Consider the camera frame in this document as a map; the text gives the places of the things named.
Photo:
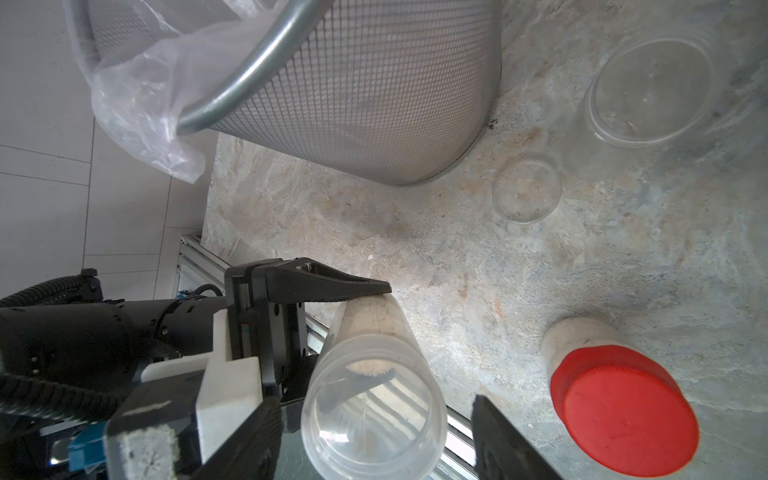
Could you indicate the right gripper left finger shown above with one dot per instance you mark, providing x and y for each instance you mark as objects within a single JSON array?
[{"x": 252, "y": 451}]

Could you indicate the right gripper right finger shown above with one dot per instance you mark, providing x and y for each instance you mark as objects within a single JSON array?
[{"x": 502, "y": 452}]

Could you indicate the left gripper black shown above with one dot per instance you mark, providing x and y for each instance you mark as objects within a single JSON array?
[{"x": 265, "y": 309}]

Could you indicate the red lidded rice jar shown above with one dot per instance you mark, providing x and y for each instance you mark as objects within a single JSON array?
[{"x": 623, "y": 409}]

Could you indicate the grey mesh waste bin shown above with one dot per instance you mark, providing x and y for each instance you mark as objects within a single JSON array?
[{"x": 391, "y": 91}]

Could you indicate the clear jar lid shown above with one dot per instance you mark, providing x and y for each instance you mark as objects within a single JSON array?
[{"x": 528, "y": 189}]

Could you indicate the clear rice jar with lid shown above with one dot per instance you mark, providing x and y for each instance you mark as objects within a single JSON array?
[{"x": 652, "y": 90}]

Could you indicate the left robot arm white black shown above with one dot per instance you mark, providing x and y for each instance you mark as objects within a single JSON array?
[{"x": 69, "y": 360}]

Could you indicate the clear plastic bin liner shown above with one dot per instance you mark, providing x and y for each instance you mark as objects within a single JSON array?
[{"x": 145, "y": 61}]

